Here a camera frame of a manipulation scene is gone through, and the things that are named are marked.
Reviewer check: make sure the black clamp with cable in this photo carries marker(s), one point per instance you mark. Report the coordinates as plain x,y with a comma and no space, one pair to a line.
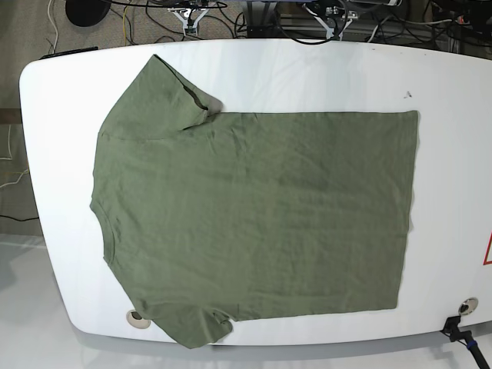
455,334

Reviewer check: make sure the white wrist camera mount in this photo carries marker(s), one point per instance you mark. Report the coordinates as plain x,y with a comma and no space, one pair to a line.
189,19
335,22

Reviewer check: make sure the black round stand base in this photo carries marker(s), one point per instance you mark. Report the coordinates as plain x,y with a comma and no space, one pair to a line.
86,13

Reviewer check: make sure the olive green T-shirt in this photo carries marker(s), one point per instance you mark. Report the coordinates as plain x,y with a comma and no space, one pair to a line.
211,217

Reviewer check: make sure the aluminium frame post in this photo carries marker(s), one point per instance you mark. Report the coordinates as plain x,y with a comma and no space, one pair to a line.
260,18

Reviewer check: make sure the left table cable grommet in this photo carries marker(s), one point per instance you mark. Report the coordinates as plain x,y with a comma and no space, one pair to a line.
137,321

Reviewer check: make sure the right table cable grommet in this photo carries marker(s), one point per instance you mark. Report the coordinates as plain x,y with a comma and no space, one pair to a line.
468,306

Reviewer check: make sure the table cable grommet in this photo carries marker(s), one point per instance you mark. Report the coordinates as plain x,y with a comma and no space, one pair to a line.
137,321
468,306

